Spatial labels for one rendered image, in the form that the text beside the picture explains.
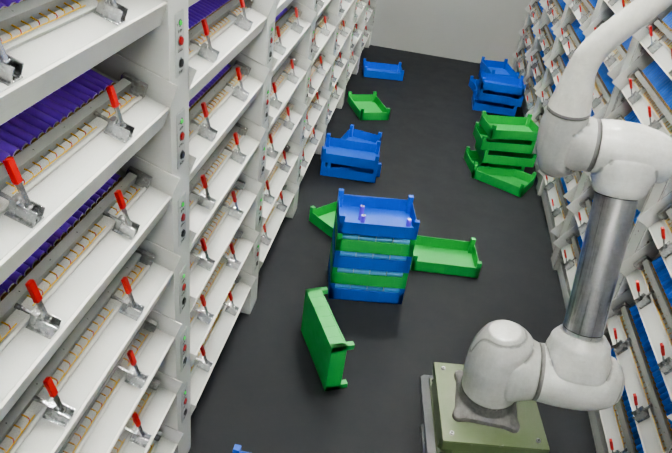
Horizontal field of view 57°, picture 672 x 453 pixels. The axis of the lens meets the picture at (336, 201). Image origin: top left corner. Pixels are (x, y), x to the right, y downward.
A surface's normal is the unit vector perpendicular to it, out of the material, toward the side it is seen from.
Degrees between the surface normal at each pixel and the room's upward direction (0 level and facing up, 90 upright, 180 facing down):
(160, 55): 90
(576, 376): 69
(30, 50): 19
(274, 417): 0
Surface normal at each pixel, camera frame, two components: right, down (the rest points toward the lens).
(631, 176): -0.17, 0.31
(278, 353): 0.11, -0.84
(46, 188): 0.44, -0.73
